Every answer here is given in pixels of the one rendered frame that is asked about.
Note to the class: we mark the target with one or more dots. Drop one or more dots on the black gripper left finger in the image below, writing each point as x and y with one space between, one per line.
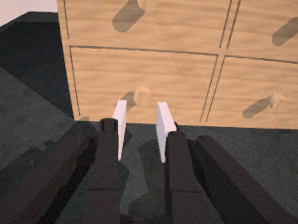
41 196

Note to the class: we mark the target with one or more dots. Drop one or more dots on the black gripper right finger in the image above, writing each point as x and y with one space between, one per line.
235 194

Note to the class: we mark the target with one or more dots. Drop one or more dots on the tan wooden chest of drawers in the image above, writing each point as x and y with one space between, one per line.
219 52

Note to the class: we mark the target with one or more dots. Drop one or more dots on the light wooden drawer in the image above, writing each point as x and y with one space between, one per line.
265 26
104 75
247 88
198 23

